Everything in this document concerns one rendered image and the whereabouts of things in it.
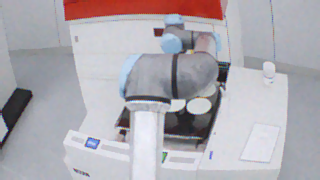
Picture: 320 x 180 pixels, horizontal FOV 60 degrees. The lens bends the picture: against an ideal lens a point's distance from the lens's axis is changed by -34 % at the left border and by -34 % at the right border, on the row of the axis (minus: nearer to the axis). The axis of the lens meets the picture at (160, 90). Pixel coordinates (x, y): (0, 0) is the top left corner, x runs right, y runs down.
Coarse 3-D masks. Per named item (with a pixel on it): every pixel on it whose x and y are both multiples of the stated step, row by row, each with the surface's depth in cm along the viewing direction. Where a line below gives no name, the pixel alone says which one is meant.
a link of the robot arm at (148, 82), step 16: (128, 64) 100; (144, 64) 100; (160, 64) 99; (176, 64) 98; (128, 80) 100; (144, 80) 98; (160, 80) 98; (176, 80) 98; (128, 96) 100; (144, 96) 98; (160, 96) 99; (176, 96) 100; (144, 112) 98; (160, 112) 100; (144, 128) 98; (160, 128) 99; (144, 144) 97; (160, 144) 99; (144, 160) 96; (160, 160) 98; (144, 176) 95; (160, 176) 98
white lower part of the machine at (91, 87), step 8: (240, 32) 224; (240, 40) 220; (240, 48) 218; (240, 56) 218; (240, 64) 218; (80, 80) 202; (88, 80) 200; (96, 80) 198; (104, 80) 196; (88, 88) 203; (96, 88) 201; (88, 96) 207; (96, 96) 205; (88, 104) 211
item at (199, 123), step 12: (216, 84) 168; (216, 96) 162; (120, 120) 157; (168, 120) 154; (180, 120) 153; (192, 120) 152; (204, 120) 151; (168, 132) 148; (180, 132) 148; (192, 132) 147; (204, 132) 145
